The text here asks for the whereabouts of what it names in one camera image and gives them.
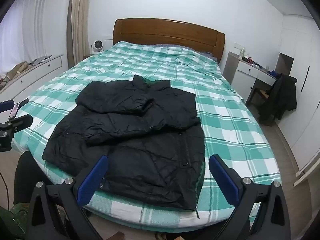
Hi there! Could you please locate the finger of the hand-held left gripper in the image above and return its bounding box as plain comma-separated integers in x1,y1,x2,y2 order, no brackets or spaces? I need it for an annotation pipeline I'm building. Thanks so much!
0,114,33,140
0,100,15,113

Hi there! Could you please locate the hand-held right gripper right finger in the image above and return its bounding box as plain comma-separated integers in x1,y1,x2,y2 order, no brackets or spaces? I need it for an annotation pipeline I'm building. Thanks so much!
209,154,292,240

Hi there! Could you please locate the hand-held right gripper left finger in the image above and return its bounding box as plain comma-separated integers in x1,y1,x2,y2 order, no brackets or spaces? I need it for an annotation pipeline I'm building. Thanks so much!
26,155,108,240

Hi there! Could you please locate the black puffer jacket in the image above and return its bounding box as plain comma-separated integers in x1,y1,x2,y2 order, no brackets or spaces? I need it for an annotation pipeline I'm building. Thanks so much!
42,74,206,212

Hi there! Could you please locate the chair with dark clothes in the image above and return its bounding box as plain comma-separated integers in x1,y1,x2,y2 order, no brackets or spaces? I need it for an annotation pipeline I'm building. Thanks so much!
260,73,298,127

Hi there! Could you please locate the dark smartphone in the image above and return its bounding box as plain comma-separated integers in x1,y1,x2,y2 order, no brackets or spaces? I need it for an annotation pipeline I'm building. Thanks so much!
8,102,21,121

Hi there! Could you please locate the beige garment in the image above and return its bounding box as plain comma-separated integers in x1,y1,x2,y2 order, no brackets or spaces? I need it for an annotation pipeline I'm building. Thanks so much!
5,61,35,83

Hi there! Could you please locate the bed with green plaid cover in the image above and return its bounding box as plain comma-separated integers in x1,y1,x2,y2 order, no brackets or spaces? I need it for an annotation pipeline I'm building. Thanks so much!
11,41,282,227

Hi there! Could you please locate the person's black pants leg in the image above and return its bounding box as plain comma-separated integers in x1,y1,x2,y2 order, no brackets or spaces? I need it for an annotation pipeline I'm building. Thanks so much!
14,152,55,205

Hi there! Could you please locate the white window bench cabinet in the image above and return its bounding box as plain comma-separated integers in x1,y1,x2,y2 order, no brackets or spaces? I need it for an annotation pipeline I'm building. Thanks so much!
0,54,64,97

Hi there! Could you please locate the grey garment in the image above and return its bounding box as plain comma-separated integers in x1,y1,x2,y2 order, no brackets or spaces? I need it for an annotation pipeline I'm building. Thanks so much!
32,55,52,66

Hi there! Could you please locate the green patterned cloth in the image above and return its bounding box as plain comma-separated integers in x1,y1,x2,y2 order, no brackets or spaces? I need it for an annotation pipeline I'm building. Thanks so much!
0,200,29,240

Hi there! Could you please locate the wooden chair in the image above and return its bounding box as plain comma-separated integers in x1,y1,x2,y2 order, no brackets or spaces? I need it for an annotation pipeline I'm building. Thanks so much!
246,80,275,126

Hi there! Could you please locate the white round fan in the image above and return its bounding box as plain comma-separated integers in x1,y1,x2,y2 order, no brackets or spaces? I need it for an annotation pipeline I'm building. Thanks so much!
90,39,102,54

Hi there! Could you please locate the beige curtain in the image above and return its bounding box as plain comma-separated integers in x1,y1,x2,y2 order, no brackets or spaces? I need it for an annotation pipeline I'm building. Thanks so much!
67,0,93,68

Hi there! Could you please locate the white desk with drawer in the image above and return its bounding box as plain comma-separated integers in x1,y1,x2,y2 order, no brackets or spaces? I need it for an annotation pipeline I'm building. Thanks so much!
222,51,278,100

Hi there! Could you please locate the white wardrobe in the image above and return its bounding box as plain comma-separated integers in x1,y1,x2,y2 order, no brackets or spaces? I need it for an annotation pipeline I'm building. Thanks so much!
275,17,320,180

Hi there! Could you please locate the wooden headboard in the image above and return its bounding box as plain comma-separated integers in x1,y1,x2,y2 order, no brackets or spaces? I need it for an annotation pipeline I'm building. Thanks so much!
113,18,225,64

